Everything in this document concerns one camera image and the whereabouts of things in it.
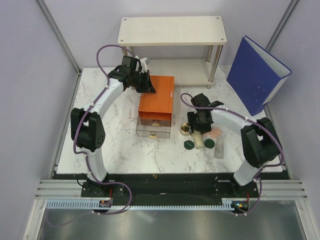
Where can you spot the clear grey tube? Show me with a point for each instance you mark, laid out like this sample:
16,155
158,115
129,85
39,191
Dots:
219,148

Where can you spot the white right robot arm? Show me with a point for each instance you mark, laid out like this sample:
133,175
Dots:
260,143

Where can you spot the dark green lid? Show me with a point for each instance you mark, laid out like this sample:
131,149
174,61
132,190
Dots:
209,143
188,145

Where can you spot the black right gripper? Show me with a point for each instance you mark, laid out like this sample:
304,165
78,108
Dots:
191,116

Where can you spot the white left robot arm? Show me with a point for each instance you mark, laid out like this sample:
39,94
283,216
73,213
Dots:
87,129

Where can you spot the gold round jar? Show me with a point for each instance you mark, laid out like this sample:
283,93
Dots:
185,129

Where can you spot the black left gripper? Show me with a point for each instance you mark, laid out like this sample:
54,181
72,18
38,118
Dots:
147,87

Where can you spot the pink powder puff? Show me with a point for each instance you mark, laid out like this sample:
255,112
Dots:
206,135
215,133

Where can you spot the cream lotion bottle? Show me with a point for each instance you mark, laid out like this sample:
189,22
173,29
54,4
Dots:
198,140

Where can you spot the orange drawer box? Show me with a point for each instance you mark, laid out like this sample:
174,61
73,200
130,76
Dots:
158,106

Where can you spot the dark green lid right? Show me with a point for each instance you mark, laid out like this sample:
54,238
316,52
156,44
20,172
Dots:
209,143

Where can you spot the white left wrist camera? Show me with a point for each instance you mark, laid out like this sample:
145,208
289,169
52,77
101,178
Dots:
142,64

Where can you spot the dark green lid left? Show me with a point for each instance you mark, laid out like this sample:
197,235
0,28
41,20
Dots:
188,145

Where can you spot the pink powder puff right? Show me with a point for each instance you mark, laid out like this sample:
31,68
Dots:
215,133

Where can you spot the pink powder puff left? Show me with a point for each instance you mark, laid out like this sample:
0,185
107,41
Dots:
206,135

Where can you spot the blue ring binder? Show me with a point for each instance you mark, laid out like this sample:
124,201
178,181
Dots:
256,75

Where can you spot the light blue cable duct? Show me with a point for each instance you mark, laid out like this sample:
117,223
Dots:
99,205

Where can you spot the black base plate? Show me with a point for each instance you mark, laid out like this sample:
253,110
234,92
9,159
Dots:
169,188

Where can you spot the white two-tier shelf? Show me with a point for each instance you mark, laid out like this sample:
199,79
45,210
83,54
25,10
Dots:
183,32

